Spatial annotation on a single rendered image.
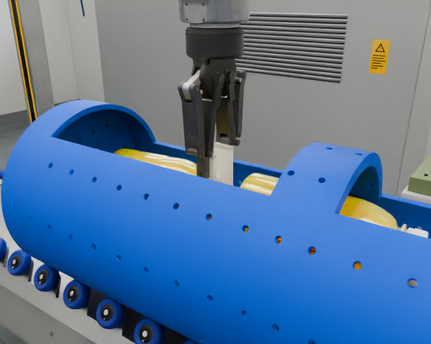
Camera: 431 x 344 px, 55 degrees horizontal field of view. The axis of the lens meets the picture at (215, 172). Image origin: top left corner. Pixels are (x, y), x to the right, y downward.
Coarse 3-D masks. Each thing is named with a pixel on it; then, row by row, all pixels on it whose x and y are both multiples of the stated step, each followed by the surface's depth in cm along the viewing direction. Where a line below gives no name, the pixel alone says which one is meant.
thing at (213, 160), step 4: (212, 156) 57; (216, 156) 57; (212, 160) 57; (216, 160) 57; (212, 164) 57; (216, 164) 58; (212, 168) 58; (216, 168) 58; (212, 172) 58; (216, 172) 58; (212, 176) 58; (216, 176) 58; (216, 180) 59
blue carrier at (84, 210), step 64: (64, 128) 60; (128, 128) 77; (64, 192) 53; (128, 192) 48; (192, 192) 44; (256, 192) 41; (320, 192) 39; (64, 256) 55; (128, 256) 47; (192, 256) 42; (256, 256) 39; (320, 256) 36; (384, 256) 34; (192, 320) 44; (256, 320) 39; (320, 320) 35; (384, 320) 33
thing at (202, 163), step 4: (192, 148) 55; (188, 152) 55; (192, 152) 55; (196, 152) 54; (196, 156) 57; (204, 156) 56; (196, 160) 57; (200, 160) 57; (204, 160) 56; (208, 160) 57; (196, 164) 57; (200, 164) 57; (204, 164) 57; (208, 164) 57; (196, 168) 58; (200, 168) 57; (204, 168) 57; (208, 168) 58; (196, 172) 58; (200, 172) 58; (204, 172) 57; (208, 172) 58; (200, 176) 58; (204, 176) 57; (208, 176) 58
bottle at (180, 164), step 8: (120, 152) 69; (128, 152) 69; (136, 152) 68; (144, 152) 68; (144, 160) 66; (152, 160) 65; (160, 160) 65; (168, 160) 64; (176, 160) 64; (184, 160) 64; (168, 168) 63; (176, 168) 62; (184, 168) 62; (192, 168) 62
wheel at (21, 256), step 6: (18, 252) 72; (24, 252) 72; (12, 258) 72; (18, 258) 71; (24, 258) 71; (30, 258) 72; (12, 264) 72; (18, 264) 71; (24, 264) 70; (30, 264) 72; (12, 270) 71; (18, 270) 70; (24, 270) 71
